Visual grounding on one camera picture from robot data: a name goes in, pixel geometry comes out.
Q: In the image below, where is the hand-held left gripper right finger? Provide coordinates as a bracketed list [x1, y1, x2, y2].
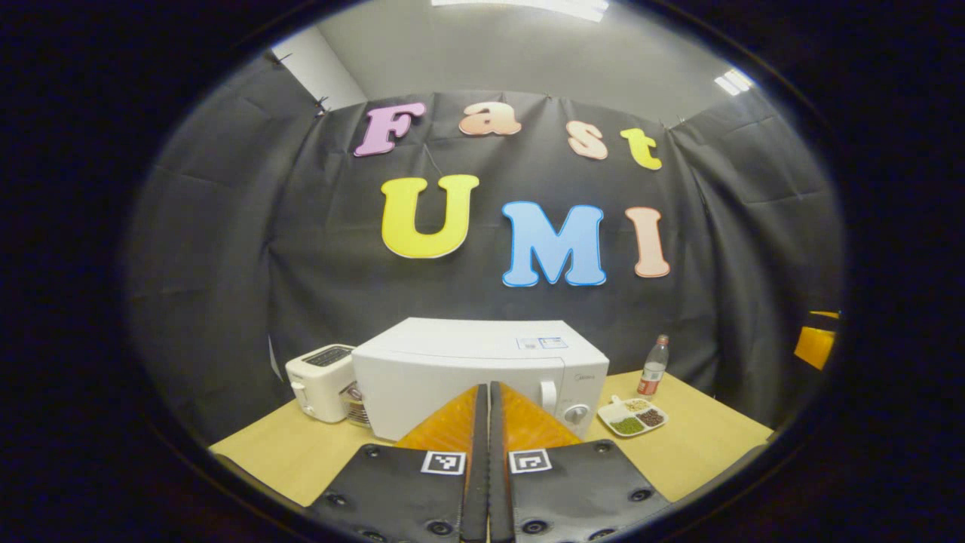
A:
[489, 381, 672, 543]

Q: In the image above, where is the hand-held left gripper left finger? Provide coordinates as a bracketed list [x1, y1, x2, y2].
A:
[305, 383, 489, 543]

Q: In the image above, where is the white microwave oven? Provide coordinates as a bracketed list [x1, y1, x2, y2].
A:
[351, 318, 610, 443]

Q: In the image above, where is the white divided plate with beans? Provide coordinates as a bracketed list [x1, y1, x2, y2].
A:
[597, 395, 669, 437]

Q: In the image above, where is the red label plastic bottle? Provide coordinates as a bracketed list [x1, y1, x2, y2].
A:
[637, 335, 670, 397]

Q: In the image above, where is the white toaster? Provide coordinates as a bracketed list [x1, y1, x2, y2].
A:
[285, 344, 357, 423]

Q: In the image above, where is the ceiling light panel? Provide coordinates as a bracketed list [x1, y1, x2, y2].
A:
[713, 68, 755, 97]
[430, 0, 610, 22]

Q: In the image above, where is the black backdrop cloth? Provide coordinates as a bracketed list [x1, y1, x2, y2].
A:
[128, 57, 845, 446]

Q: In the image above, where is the metal wire rack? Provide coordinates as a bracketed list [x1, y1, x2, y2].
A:
[341, 381, 372, 428]

